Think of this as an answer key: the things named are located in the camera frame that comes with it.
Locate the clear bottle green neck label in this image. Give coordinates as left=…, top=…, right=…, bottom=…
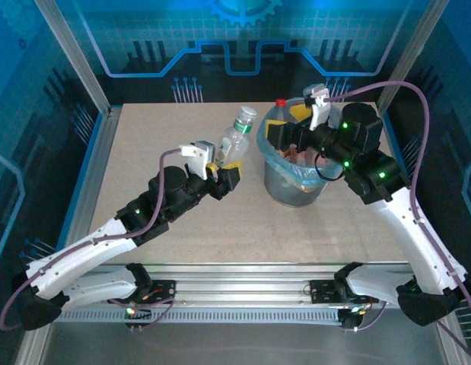
left=214, top=105, right=259, bottom=168

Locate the grey waste bin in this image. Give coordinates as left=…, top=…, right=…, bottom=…
left=256, top=99, right=345, bottom=207

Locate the blue plastic bin liner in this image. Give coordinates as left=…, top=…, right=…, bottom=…
left=256, top=99, right=345, bottom=193

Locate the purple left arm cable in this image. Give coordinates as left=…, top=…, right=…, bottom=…
left=0, top=148, right=185, bottom=332

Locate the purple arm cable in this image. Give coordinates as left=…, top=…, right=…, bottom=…
left=324, top=80, right=471, bottom=354
left=0, top=148, right=185, bottom=332

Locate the thin black cable loop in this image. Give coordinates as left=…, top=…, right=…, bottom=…
left=314, top=151, right=345, bottom=182

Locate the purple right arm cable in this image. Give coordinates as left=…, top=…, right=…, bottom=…
left=324, top=80, right=471, bottom=354

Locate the aluminium table side rail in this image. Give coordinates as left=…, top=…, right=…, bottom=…
left=65, top=106, right=124, bottom=244

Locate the aluminium frame post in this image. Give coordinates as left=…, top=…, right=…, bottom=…
left=32, top=0, right=113, bottom=117
left=375, top=0, right=451, bottom=115

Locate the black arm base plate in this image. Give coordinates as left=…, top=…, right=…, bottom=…
left=135, top=279, right=178, bottom=305
left=307, top=279, right=348, bottom=305

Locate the aluminium mounting rail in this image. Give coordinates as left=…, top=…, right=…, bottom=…
left=86, top=262, right=411, bottom=305

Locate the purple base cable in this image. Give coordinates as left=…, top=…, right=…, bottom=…
left=111, top=292, right=177, bottom=332
left=345, top=302, right=390, bottom=332

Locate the slotted metal cable duct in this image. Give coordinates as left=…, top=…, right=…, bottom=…
left=56, top=306, right=346, bottom=326

